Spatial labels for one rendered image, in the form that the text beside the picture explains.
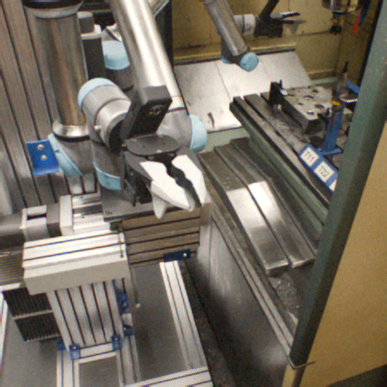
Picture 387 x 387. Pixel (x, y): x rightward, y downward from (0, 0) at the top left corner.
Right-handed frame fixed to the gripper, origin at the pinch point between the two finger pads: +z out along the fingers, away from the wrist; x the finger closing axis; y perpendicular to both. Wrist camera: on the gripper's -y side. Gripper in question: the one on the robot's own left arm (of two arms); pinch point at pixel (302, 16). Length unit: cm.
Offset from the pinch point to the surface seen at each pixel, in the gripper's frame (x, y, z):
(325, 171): 47, 45, 2
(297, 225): 55, 65, -8
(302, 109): 4.3, 40.4, 4.2
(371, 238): 115, 12, -14
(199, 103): -58, 66, -40
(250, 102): -22, 49, -16
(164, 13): -7, -2, -56
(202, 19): -91, 25, -35
